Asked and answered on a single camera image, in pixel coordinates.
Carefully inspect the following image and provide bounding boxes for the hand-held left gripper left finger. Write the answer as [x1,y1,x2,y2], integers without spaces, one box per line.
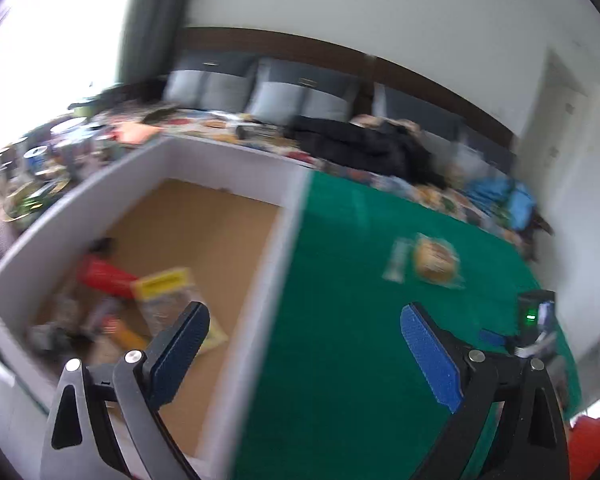
[40,301,212,480]

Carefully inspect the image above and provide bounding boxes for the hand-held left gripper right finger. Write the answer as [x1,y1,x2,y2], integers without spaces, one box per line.
[400,302,571,480]

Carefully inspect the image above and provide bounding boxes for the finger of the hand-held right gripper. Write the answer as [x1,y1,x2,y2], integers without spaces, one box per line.
[480,329,515,354]

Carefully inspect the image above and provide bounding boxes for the clear snack packet yellow header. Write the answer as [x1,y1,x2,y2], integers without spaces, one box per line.
[131,266,229,358]

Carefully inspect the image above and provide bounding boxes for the red snack packet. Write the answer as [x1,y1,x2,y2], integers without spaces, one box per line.
[76,254,138,297]

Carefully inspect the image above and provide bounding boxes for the white cardboard box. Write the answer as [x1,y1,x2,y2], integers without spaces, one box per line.
[0,135,313,480]

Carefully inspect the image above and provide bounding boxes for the grey triangular snack packet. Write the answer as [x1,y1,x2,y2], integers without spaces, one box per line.
[27,297,83,358]

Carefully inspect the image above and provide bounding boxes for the person's right forearm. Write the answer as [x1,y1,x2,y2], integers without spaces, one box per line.
[567,416,600,480]

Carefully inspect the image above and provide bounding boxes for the clear bread packet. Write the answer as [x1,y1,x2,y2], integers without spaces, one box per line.
[382,232,467,291]

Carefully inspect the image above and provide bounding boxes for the green tablecloth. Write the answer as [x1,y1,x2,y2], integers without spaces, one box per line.
[230,170,583,480]

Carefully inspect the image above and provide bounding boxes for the blue cloth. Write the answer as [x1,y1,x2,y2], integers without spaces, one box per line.
[462,177,538,231]

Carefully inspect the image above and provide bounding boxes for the white door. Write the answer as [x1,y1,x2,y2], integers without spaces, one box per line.
[517,50,600,241]

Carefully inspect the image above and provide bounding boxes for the black puffer jacket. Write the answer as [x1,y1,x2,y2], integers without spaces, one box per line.
[285,116,448,186]

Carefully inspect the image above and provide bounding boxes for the orange cloth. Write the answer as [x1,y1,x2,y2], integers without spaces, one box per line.
[112,121,163,145]

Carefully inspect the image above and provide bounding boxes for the cluttered side table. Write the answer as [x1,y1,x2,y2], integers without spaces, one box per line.
[0,102,131,261]

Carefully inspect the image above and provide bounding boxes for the grey two-tone pillow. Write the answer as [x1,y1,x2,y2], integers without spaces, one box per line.
[372,82,461,136]
[245,57,361,126]
[162,55,258,113]

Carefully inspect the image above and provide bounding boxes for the grey sofa cushions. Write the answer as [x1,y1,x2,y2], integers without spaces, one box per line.
[182,27,518,148]

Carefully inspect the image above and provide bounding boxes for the grey curtain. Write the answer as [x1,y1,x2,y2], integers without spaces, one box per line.
[115,0,201,86]

